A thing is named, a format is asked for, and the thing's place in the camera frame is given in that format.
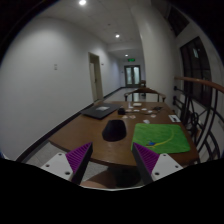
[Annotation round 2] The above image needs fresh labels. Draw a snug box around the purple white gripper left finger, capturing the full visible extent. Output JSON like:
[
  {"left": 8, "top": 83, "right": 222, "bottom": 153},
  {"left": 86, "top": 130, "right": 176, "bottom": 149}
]
[{"left": 42, "top": 143, "right": 93, "bottom": 185}]

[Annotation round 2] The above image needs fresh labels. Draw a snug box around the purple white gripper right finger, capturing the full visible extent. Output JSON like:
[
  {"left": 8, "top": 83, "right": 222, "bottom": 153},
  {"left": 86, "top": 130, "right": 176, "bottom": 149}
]
[{"left": 132, "top": 143, "right": 182, "bottom": 185}]

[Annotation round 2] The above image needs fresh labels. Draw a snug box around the green mouse pad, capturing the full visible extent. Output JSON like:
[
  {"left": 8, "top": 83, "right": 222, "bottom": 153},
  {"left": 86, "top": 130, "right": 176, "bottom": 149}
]
[{"left": 132, "top": 123, "right": 190, "bottom": 154}]

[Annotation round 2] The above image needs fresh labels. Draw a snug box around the black computer mouse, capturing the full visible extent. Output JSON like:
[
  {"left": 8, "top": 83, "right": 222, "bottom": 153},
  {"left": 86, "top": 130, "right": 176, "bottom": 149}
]
[{"left": 102, "top": 120, "right": 127, "bottom": 142}]

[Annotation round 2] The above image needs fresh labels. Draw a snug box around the wooden table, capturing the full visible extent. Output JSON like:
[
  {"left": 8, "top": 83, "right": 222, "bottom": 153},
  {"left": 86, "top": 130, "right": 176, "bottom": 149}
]
[{"left": 48, "top": 100, "right": 200, "bottom": 169}]

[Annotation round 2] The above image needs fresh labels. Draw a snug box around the white card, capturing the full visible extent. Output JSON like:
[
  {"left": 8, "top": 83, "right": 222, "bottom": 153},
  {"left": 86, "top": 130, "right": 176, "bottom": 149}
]
[{"left": 168, "top": 115, "right": 181, "bottom": 123}]

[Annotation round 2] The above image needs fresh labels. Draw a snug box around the black laptop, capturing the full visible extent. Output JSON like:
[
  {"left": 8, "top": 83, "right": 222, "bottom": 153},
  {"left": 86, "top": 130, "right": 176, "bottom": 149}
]
[{"left": 81, "top": 103, "right": 120, "bottom": 119}]

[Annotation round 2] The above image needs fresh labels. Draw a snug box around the small black object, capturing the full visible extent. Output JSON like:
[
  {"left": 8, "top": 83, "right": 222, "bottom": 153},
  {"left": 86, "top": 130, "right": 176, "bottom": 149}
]
[{"left": 117, "top": 108, "right": 126, "bottom": 115}]

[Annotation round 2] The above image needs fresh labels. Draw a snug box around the wooden chair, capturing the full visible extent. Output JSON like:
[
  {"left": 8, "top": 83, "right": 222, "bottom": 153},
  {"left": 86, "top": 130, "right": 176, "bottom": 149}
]
[{"left": 124, "top": 87, "right": 166, "bottom": 102}]

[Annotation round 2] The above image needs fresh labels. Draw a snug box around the double glass door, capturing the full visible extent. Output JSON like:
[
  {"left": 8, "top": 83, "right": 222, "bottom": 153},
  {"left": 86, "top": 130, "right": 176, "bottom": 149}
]
[{"left": 124, "top": 65, "right": 141, "bottom": 87}]

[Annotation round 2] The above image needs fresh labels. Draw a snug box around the wooden stair handrail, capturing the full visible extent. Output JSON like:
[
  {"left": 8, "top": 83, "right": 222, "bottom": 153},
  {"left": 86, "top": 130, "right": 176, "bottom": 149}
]
[{"left": 174, "top": 76, "right": 224, "bottom": 94}]

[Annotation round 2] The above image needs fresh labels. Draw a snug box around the side door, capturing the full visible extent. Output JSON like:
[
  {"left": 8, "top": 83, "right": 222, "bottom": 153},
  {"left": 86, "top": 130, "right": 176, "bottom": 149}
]
[{"left": 89, "top": 53, "right": 103, "bottom": 102}]

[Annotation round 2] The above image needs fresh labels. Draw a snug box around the green exit sign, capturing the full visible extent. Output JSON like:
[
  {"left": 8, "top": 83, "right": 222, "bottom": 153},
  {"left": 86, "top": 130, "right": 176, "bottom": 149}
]
[{"left": 127, "top": 58, "right": 136, "bottom": 62}]

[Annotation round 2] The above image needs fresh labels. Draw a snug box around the dark window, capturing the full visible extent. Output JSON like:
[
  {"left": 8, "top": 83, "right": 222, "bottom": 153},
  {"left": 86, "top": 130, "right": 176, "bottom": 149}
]
[{"left": 180, "top": 37, "right": 212, "bottom": 106}]

